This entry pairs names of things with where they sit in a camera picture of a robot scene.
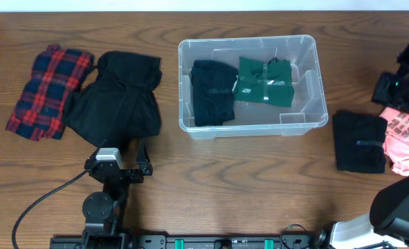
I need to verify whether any large black folded garment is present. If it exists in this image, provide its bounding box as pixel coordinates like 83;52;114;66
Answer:
63;51;162;150

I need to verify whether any pink folded shirt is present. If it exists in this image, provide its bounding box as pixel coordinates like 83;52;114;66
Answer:
380;107;409;176

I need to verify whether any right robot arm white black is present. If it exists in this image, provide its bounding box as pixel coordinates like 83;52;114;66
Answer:
315;52;409;248

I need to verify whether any dark green shirt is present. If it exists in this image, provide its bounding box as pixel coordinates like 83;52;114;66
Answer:
233;57;294;107

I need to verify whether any red plaid folded shirt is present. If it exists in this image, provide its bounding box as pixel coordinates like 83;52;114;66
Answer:
6;44;94;141

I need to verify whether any black garment with tape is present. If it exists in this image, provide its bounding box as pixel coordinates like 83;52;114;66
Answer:
332;110;388;174

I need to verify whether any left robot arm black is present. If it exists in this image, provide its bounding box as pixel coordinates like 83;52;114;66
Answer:
78;140;153;249

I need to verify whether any dark navy garment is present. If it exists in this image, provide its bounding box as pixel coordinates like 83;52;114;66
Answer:
191;60;238;127

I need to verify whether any clear plastic storage bin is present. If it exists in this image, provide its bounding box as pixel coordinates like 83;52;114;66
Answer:
178;35;329;140

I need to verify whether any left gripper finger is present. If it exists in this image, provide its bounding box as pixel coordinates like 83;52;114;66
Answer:
92;139;107;158
136;140;151;169

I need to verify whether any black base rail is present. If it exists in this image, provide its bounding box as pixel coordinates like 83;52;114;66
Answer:
49;234;397;249

